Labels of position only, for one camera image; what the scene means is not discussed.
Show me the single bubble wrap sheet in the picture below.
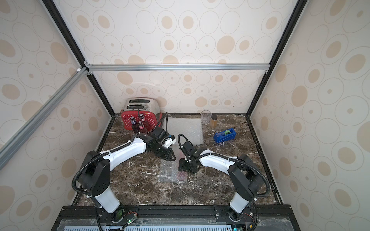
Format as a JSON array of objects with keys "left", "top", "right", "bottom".
[{"left": 158, "top": 144, "right": 185, "bottom": 183}]

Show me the red drink bottle front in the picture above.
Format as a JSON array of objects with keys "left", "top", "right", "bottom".
[{"left": 177, "top": 171, "right": 188, "bottom": 182}]

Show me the red drink bottle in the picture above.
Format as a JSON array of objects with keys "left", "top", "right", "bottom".
[
  {"left": 138, "top": 121, "right": 147, "bottom": 133},
  {"left": 139, "top": 113, "right": 149, "bottom": 128},
  {"left": 177, "top": 171, "right": 188, "bottom": 182}
]

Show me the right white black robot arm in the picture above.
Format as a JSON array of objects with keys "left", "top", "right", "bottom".
[{"left": 178, "top": 138, "right": 271, "bottom": 221}]

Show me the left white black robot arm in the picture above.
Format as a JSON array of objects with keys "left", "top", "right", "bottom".
[{"left": 71, "top": 113, "right": 176, "bottom": 222}]

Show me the red drink bottle middle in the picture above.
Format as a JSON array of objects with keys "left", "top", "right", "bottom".
[{"left": 138, "top": 121, "right": 147, "bottom": 133}]

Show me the red drink bottle back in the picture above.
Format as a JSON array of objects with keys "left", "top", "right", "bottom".
[{"left": 139, "top": 113, "right": 149, "bottom": 128}]

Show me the red perforated plastic basket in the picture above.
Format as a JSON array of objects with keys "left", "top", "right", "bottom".
[{"left": 120, "top": 110, "right": 163, "bottom": 131}]

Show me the purple drink bottle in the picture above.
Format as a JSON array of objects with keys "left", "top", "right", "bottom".
[{"left": 130, "top": 116, "right": 140, "bottom": 134}]

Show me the blue tape dispenser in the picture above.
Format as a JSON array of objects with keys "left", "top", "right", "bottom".
[{"left": 213, "top": 128, "right": 237, "bottom": 143}]

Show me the brown spice jar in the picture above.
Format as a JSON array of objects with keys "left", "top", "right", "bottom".
[{"left": 210, "top": 115, "right": 218, "bottom": 128}]

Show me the silver toaster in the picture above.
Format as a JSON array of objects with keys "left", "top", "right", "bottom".
[{"left": 122, "top": 98, "right": 160, "bottom": 115}]

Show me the clear drinking glass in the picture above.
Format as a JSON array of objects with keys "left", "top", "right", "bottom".
[{"left": 201, "top": 110, "right": 212, "bottom": 125}]

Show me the horizontal aluminium bar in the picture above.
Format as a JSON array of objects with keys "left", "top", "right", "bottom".
[{"left": 83, "top": 63, "right": 270, "bottom": 73}]

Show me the left diagonal aluminium bar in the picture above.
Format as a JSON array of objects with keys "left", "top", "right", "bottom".
[{"left": 1, "top": 67, "right": 88, "bottom": 168}]

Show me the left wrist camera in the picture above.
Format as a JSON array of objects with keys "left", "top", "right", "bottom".
[{"left": 162, "top": 135, "right": 176, "bottom": 149}]

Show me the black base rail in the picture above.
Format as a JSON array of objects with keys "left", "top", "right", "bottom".
[{"left": 52, "top": 205, "right": 300, "bottom": 231}]

